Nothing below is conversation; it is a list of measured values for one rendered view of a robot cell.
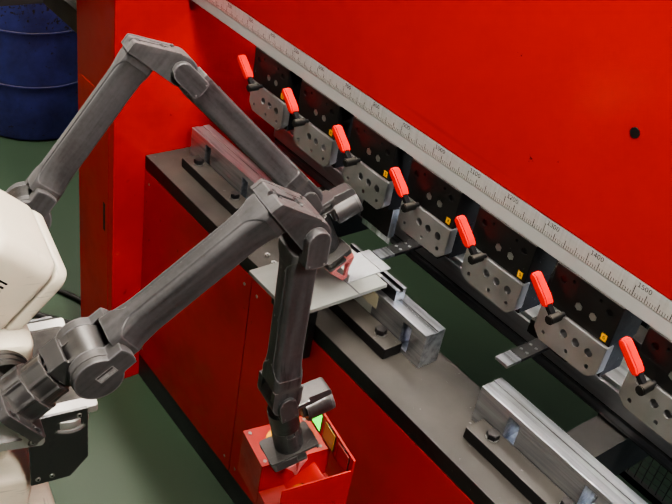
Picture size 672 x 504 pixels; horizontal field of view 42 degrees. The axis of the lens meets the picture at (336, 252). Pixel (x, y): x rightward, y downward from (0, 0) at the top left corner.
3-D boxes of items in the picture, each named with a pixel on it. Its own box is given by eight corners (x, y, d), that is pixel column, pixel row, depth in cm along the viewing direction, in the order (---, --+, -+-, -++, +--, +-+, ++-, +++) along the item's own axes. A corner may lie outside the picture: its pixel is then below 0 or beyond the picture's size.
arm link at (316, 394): (258, 373, 161) (278, 405, 155) (313, 347, 164) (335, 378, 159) (266, 412, 169) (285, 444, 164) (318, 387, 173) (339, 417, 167)
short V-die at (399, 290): (342, 255, 212) (344, 245, 210) (351, 252, 214) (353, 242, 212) (394, 301, 200) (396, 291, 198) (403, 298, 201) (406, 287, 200)
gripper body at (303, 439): (320, 448, 170) (316, 425, 166) (272, 471, 167) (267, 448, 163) (306, 425, 175) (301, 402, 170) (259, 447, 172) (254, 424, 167)
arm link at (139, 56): (133, 12, 157) (144, 24, 149) (192, 55, 165) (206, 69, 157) (-7, 206, 163) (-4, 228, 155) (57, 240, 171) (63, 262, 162)
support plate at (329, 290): (248, 273, 196) (248, 270, 196) (340, 246, 211) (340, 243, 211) (293, 319, 185) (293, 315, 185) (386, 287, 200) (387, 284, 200)
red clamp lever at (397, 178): (390, 167, 178) (407, 211, 177) (405, 163, 181) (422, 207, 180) (385, 170, 180) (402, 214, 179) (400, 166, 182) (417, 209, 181)
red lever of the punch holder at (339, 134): (332, 124, 191) (348, 165, 190) (347, 121, 193) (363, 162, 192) (328, 128, 192) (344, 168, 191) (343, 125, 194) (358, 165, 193)
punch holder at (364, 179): (340, 181, 200) (352, 116, 191) (368, 174, 205) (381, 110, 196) (381, 213, 191) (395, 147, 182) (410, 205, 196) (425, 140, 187)
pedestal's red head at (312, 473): (237, 468, 192) (245, 410, 182) (302, 451, 199) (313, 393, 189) (273, 540, 178) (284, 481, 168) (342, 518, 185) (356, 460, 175)
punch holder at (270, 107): (248, 107, 224) (254, 46, 215) (275, 102, 229) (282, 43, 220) (280, 133, 215) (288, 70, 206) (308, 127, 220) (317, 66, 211)
